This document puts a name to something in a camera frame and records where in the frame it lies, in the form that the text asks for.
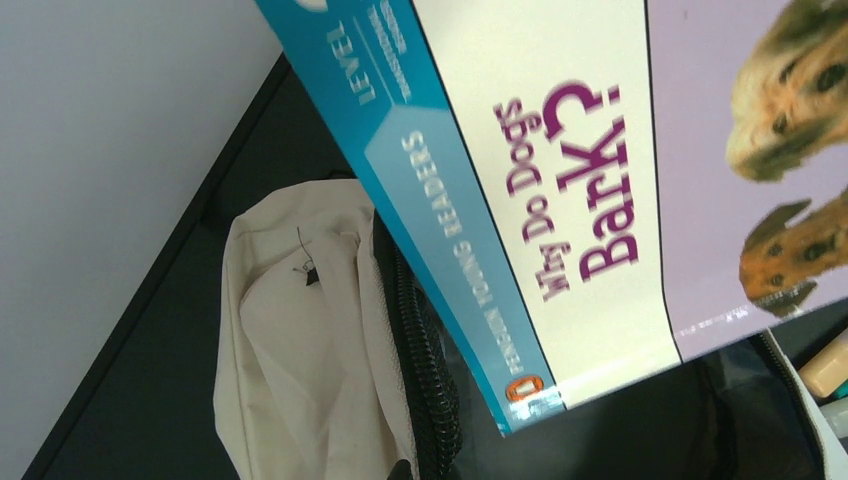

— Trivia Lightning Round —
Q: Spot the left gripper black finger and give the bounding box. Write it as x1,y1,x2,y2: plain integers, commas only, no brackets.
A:
387,459,414,480

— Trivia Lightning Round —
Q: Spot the beige canvas backpack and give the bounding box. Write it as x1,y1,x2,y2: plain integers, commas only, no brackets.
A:
213,180,847,479

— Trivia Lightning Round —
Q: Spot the dog bark reader book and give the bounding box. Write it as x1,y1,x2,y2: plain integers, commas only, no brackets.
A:
259,1,847,435

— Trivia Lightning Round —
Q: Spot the orange pastel highlighter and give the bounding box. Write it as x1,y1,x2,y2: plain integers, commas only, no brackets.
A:
799,330,847,398

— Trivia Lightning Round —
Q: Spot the white teal marker pen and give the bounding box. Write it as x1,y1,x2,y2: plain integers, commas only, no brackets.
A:
820,382,847,440

